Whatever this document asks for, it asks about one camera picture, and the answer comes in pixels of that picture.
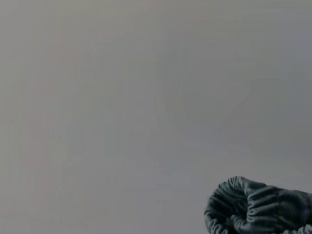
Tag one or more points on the blue denim shorts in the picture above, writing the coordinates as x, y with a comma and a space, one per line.
268, 209

